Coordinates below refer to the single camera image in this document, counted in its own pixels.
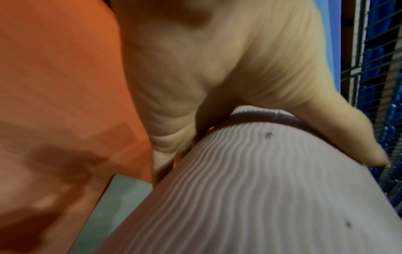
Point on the person's left hand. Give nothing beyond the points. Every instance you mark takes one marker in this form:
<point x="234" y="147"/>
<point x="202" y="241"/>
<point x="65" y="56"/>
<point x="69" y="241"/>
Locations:
<point x="219" y="49"/>

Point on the lilac yoga mat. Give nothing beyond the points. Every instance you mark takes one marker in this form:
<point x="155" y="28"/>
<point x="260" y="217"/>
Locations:
<point x="251" y="198"/>

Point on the green yoga mat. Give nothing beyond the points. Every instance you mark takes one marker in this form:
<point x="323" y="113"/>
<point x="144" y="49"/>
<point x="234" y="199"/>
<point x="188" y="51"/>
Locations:
<point x="110" y="210"/>

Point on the blue banner with white print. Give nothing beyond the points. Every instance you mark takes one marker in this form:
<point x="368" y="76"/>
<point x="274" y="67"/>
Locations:
<point x="333" y="37"/>

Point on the black metal railing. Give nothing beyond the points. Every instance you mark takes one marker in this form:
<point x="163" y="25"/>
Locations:
<point x="358" y="49"/>

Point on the rows of blue stadium seats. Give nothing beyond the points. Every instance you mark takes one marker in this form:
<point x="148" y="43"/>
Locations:
<point x="377" y="62"/>

